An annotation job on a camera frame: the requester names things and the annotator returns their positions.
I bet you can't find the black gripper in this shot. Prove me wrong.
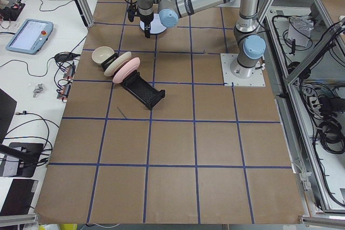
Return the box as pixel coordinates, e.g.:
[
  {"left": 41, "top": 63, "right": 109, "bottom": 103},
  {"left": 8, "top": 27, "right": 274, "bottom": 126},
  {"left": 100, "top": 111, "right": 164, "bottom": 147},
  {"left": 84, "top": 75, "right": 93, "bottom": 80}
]
[{"left": 140, "top": 13, "right": 154, "bottom": 38}]

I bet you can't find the black dish rack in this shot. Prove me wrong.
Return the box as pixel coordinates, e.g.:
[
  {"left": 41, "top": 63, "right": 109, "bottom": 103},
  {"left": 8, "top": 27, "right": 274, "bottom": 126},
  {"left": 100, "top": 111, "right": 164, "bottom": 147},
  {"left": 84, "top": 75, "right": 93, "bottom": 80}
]
[{"left": 101, "top": 53, "right": 165, "bottom": 110}]

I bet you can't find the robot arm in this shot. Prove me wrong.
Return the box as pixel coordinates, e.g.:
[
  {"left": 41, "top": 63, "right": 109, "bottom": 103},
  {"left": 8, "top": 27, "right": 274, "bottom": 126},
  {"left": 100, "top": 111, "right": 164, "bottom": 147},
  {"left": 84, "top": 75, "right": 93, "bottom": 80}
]
[{"left": 127, "top": 0, "right": 260, "bottom": 68}]

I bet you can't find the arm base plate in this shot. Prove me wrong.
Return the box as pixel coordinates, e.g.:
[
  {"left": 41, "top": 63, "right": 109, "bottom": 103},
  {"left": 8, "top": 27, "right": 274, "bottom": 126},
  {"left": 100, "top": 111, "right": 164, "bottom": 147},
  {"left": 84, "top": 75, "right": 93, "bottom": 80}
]
[{"left": 220, "top": 53, "right": 266, "bottom": 87}]

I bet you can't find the cream bowl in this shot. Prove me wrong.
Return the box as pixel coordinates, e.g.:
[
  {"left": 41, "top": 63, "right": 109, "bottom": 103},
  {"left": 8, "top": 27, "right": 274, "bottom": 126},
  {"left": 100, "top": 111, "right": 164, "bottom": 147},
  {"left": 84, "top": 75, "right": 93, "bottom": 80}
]
[{"left": 91, "top": 46, "right": 114, "bottom": 65}]

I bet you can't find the blue teach pendant near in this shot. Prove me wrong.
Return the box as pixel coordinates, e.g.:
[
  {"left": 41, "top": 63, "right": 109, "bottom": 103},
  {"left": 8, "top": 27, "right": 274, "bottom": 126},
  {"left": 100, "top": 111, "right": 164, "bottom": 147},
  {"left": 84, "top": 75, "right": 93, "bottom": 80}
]
[{"left": 5, "top": 19, "right": 54, "bottom": 55}]

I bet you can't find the pink plate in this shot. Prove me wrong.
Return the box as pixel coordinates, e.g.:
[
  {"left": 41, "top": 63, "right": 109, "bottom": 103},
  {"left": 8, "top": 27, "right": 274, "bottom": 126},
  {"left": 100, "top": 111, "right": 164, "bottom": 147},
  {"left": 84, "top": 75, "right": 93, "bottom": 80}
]
[{"left": 113, "top": 57, "right": 140, "bottom": 84}]

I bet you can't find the cream plate in rack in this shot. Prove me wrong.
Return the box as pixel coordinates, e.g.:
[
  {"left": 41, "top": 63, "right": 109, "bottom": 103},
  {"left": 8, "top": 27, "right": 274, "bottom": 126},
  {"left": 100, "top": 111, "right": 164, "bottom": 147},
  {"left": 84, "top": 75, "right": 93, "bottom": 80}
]
[{"left": 104, "top": 51, "right": 132, "bottom": 76}]

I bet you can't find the light blue plate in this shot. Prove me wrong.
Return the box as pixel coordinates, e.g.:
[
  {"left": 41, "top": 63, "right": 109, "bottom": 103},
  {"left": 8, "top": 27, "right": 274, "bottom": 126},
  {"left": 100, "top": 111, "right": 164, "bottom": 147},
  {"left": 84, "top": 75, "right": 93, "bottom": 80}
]
[{"left": 140, "top": 13, "right": 167, "bottom": 35}]

